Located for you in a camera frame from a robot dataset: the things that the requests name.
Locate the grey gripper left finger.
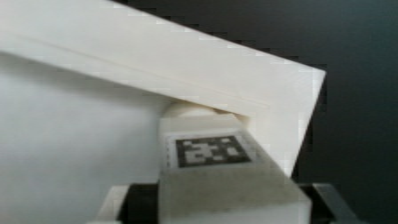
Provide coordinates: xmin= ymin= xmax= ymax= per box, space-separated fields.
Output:
xmin=94 ymin=184 xmax=158 ymax=224

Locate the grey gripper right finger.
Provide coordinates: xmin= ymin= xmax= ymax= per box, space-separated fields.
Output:
xmin=299 ymin=183 xmax=370 ymax=224

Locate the white leg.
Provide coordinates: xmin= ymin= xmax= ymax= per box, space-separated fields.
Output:
xmin=158 ymin=103 xmax=313 ymax=224

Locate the white square table top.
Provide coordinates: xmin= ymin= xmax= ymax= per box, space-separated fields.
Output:
xmin=0 ymin=0 xmax=325 ymax=224

